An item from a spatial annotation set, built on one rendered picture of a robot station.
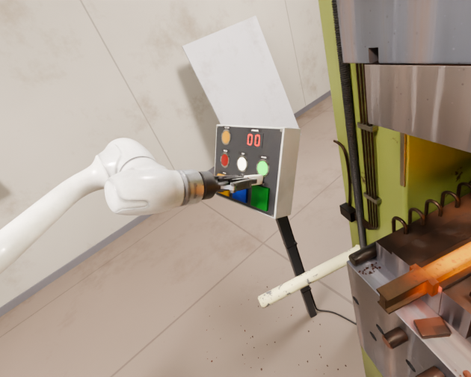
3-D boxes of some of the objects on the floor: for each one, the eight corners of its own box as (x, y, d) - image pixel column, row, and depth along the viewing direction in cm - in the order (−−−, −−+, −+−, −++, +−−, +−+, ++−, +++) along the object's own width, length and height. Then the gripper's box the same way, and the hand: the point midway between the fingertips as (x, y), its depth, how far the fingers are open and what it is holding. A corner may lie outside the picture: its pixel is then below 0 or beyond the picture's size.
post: (311, 318, 143) (256, 158, 88) (307, 312, 147) (253, 155, 91) (317, 315, 144) (266, 153, 88) (313, 309, 147) (262, 150, 92)
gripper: (184, 194, 70) (247, 186, 85) (210, 206, 61) (275, 195, 76) (185, 167, 69) (248, 164, 84) (211, 176, 59) (278, 170, 74)
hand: (253, 179), depth 77 cm, fingers closed
